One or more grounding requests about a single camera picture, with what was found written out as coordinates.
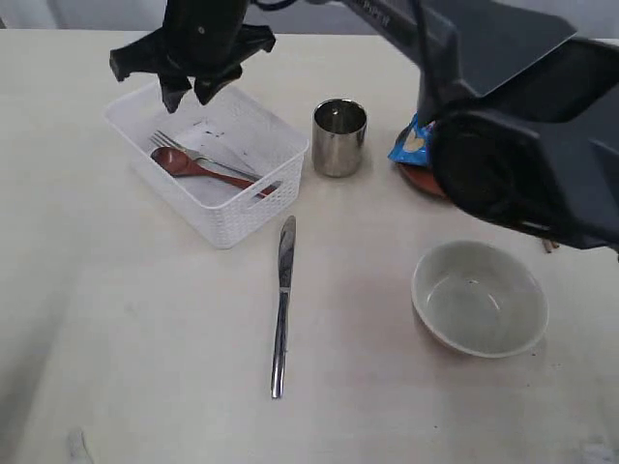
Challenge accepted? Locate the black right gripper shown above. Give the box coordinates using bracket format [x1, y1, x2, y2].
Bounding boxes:
[109, 1, 276, 114]

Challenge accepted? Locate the silver metal fork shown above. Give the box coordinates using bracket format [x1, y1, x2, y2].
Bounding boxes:
[149, 130, 260, 182]

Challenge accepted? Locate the white perforated plastic basket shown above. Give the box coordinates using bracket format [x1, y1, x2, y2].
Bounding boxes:
[104, 82, 309, 248]

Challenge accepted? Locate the brown wooden spoon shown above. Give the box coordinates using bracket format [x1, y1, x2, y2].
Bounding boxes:
[151, 147, 254, 189]

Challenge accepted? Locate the grey metal cup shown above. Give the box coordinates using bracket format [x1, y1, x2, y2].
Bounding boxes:
[311, 99, 368, 178]

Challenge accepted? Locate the silver metal table knife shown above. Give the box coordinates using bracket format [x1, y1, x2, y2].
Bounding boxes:
[271, 216, 296, 399]

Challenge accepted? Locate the blue chips snack bag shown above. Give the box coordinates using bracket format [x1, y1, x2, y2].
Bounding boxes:
[388, 113, 434, 167]

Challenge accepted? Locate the brown wooden plate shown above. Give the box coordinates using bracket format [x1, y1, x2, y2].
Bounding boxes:
[397, 163, 448, 200]

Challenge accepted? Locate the grey speckled ceramic bowl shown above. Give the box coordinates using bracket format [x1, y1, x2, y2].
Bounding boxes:
[411, 241, 549, 359]

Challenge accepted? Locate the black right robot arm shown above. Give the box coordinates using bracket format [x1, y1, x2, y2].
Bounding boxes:
[347, 1, 618, 249]

